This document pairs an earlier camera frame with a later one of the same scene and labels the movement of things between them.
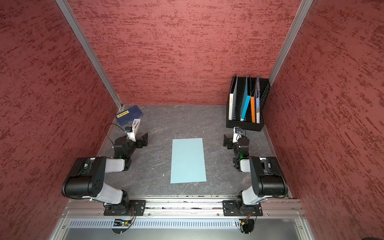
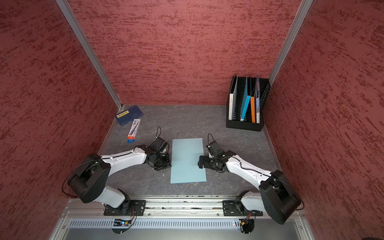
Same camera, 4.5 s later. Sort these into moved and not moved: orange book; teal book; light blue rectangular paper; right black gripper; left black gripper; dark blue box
Moved: right black gripper; left black gripper
Not moved: teal book; light blue rectangular paper; orange book; dark blue box
